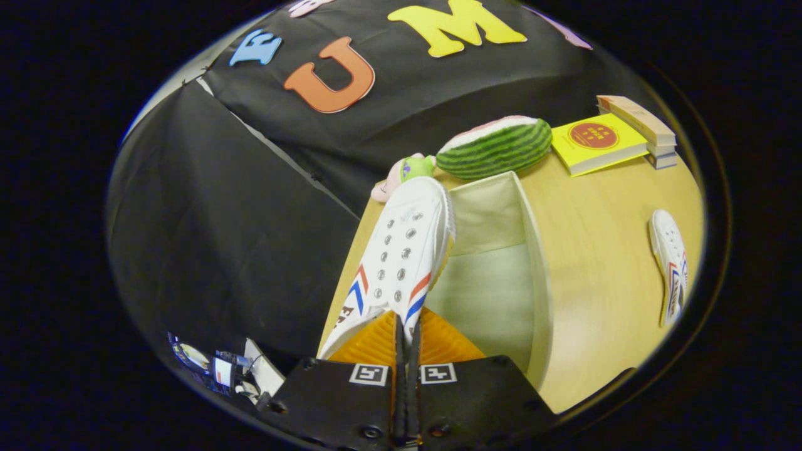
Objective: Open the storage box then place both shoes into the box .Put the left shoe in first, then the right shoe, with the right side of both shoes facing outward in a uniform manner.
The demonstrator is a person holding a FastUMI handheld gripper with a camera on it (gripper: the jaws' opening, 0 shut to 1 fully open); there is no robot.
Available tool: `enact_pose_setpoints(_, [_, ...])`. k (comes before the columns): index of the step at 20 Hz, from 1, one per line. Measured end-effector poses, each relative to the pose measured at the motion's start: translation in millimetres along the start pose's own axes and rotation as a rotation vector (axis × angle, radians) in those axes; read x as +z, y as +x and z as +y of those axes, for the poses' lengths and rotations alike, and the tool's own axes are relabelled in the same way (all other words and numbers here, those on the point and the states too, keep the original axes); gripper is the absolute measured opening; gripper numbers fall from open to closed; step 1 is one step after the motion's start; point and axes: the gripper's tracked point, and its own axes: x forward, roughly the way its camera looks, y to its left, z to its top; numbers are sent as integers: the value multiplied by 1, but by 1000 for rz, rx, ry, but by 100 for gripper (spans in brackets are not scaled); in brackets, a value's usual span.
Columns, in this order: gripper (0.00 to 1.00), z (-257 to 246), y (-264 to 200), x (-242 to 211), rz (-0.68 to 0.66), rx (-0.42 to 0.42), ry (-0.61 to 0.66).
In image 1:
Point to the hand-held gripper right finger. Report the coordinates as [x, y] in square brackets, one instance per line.
[476, 401]

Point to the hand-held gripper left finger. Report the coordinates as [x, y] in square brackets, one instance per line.
[338, 401]

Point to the pale green storage box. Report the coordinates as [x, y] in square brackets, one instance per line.
[495, 294]

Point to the white striped canvas shoe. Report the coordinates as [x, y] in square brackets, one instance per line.
[401, 250]
[667, 250]

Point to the white card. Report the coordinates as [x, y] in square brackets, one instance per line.
[263, 373]

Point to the blue white small objects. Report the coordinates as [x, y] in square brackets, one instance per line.
[219, 369]

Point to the black backdrop cloth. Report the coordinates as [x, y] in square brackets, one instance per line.
[219, 219]

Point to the green pink plush toy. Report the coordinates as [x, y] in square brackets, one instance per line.
[413, 168]

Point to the watermelon slice plush toy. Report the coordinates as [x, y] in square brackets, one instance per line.
[495, 153]

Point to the yellow book red circle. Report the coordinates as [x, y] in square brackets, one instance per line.
[620, 147]

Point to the grey blue book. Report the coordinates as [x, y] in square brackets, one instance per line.
[664, 161]

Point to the white paperback book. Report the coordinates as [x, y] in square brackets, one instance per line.
[663, 150]

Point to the beige paperback book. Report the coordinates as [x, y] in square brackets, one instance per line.
[636, 119]

